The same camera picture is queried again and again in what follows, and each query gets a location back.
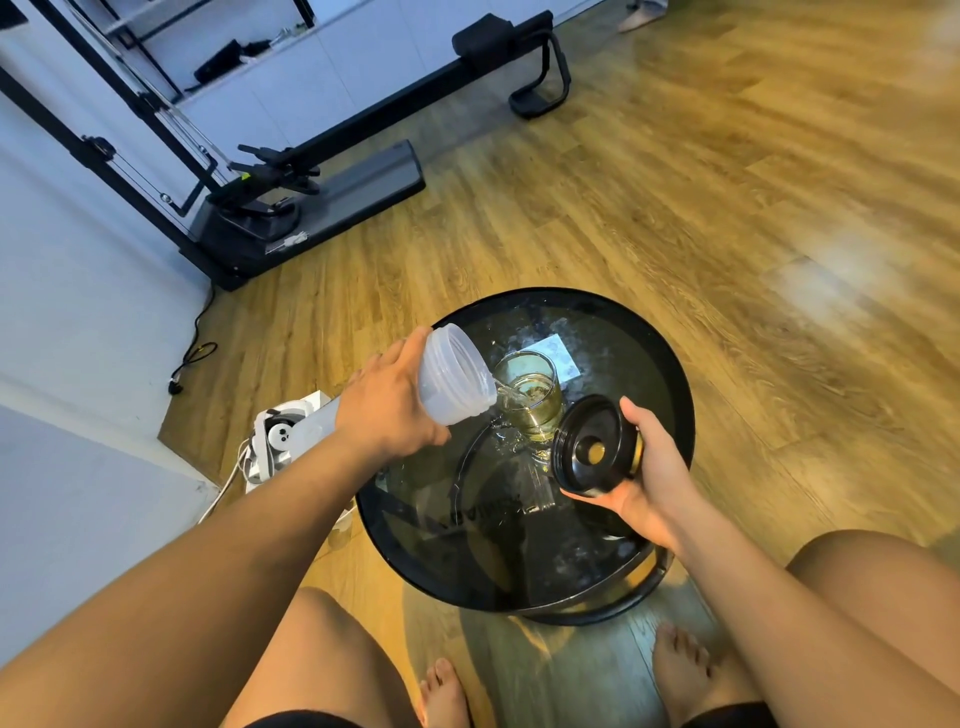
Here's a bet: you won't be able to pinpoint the person's left hand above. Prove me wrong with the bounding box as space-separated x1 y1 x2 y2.
333 326 453 463

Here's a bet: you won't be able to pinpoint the person's right hand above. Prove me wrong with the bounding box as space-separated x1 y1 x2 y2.
558 395 703 553

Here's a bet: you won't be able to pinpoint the white shaker bottle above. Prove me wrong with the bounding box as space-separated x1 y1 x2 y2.
288 322 500 459

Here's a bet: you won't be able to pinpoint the black gold shaker lid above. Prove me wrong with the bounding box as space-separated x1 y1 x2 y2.
551 394 646 499

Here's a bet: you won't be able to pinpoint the clear footed glass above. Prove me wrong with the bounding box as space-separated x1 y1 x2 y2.
491 350 565 474

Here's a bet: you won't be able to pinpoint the person's left forearm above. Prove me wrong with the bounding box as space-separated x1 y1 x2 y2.
0 431 376 728

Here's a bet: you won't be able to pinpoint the person's right forearm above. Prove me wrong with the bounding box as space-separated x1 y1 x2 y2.
671 498 960 728

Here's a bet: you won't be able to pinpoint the person's right leg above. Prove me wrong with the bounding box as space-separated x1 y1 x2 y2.
652 528 960 728

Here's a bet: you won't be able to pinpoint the person's leg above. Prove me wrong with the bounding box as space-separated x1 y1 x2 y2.
652 528 960 728
224 587 470 728

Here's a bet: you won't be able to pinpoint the person's left leg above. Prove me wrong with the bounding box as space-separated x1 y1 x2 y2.
224 587 470 728

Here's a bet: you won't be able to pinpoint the white box with headset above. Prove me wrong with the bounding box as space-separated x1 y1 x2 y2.
247 408 309 483

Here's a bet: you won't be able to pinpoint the round black glass side table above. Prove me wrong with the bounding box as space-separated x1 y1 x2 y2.
354 287 697 628

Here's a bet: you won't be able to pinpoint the black rowing machine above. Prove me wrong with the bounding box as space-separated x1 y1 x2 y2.
0 0 573 292

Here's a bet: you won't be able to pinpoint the black shorts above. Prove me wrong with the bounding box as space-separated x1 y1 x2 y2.
243 701 778 728

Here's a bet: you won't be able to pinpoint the black pouch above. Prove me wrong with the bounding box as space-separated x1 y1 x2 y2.
193 38 273 85

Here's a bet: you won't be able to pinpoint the thick white cable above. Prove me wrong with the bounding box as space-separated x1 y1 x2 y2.
196 442 253 526

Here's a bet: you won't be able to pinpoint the black power cord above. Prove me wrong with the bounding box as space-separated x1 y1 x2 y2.
167 288 220 397

